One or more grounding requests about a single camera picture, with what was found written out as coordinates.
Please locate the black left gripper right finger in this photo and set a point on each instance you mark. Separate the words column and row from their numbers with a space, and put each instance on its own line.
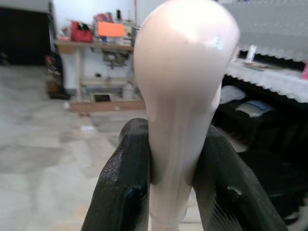
column 228, row 192

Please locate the white lace tablecloth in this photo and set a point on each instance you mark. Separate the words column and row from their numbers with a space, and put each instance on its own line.
column 269, row 79

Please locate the white framed tablet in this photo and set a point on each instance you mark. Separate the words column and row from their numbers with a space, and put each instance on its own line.
column 102, row 98

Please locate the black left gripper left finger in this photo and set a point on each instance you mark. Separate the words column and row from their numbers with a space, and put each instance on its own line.
column 120, row 187

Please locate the grey printed cloth bag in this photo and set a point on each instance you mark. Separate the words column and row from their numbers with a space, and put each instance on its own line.
column 232, row 93

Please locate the red bag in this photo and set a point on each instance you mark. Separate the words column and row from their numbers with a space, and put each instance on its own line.
column 80, row 34

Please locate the long wooden board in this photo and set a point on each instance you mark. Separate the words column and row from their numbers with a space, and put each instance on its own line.
column 108, row 106

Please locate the beige hand broom purple bristles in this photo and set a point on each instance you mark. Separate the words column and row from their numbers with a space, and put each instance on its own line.
column 183, row 84

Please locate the orange paper sheet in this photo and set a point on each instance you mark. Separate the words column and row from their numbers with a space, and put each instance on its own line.
column 110, row 29

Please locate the flat book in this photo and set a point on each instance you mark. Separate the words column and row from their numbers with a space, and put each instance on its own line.
column 257, row 65

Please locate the white blue folded cloth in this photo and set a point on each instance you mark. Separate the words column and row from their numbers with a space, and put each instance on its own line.
column 255, row 108

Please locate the white work table wooden top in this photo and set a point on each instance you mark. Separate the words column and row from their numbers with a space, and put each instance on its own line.
column 72, row 47

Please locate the pink packet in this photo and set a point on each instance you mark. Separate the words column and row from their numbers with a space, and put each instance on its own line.
column 305, row 69

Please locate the grey lace curtain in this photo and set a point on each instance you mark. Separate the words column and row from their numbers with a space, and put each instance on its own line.
column 272, row 29

